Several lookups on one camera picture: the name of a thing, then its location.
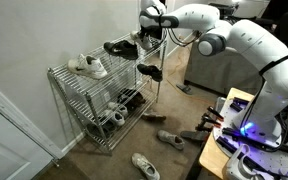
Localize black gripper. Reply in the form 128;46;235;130
139;25;164;45

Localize white sneaker with black swoosh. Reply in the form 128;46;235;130
67;53;109;80
129;30;153;51

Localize small white sneaker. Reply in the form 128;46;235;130
98;109;126;128
107;101;129;118

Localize grey sneaker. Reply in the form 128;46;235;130
156;129;186;151

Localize white running sneaker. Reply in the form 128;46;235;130
131;152;161;180

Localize black low shoe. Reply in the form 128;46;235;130
136;63;164;83

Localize dark slipper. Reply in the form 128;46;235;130
175;83;194;96

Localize black sandal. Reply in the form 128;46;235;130
116;91;135;113

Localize shoe with brown sole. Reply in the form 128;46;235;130
141;109;167;123

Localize grey sofa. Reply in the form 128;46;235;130
183;41;268;96

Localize black orange clamp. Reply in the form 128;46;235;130
206;105;225;123
194;122;215;133
201;113;222;129

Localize dark slip-on shoe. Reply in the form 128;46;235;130
86;121;117;139

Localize dark grey flat sandal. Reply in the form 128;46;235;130
179;130;210;143

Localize wooden table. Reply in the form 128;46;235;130
198;87;288;180

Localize white VR controller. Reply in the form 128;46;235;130
224;143;262;180

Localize grey metal mounting plate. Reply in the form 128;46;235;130
213;96;288;180

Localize chrome wire shelf rack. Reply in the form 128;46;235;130
46;34;168;156

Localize orange extension cable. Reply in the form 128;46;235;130
165;46;218;103

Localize black aluminium rail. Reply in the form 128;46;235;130
230;96;250;113
216;135;282;180
222;127;252;139

